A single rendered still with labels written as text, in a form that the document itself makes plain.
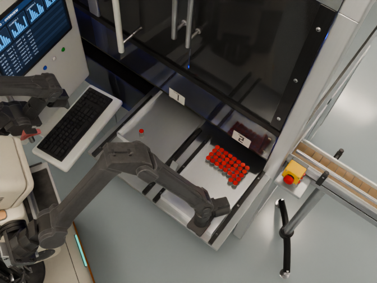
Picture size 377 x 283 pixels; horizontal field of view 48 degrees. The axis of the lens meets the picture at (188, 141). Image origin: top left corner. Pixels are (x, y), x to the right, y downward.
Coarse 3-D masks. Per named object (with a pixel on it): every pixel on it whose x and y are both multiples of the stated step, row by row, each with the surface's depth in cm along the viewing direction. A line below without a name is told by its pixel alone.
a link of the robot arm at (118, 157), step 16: (112, 144) 116; (128, 144) 118; (144, 144) 121; (112, 160) 112; (128, 160) 114; (144, 160) 116; (96, 176) 116; (112, 176) 117; (80, 192) 120; (96, 192) 121; (48, 208) 132; (64, 208) 124; (80, 208) 124; (64, 224) 127; (48, 240) 127; (64, 240) 130
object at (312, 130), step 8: (368, 48) 225; (352, 72) 237; (344, 80) 213; (80, 88) 251; (72, 96) 269; (336, 96) 236; (328, 104) 209; (120, 112) 239; (320, 112) 203; (328, 112) 276; (112, 120) 255; (320, 120) 246; (104, 128) 273; (312, 128) 221; (304, 136) 196; (312, 136) 284; (296, 144) 193; (272, 192) 261; (264, 200) 237
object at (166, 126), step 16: (160, 96) 202; (144, 112) 197; (160, 112) 198; (176, 112) 198; (192, 112) 198; (128, 128) 192; (144, 128) 193; (160, 128) 193; (176, 128) 194; (192, 128) 194; (160, 144) 189; (176, 144) 190; (160, 160) 185
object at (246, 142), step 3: (234, 132) 176; (234, 135) 178; (237, 135) 176; (240, 135) 175; (234, 138) 180; (237, 138) 178; (240, 138) 176; (246, 138) 174; (243, 141) 177; (246, 141) 175; (249, 141) 174; (243, 144) 178; (246, 144) 177; (249, 144) 175
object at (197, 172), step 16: (208, 144) 189; (192, 160) 182; (192, 176) 182; (208, 176) 183; (224, 176) 183; (256, 176) 181; (208, 192) 179; (224, 192) 180; (240, 192) 180; (176, 208) 173; (192, 208) 175
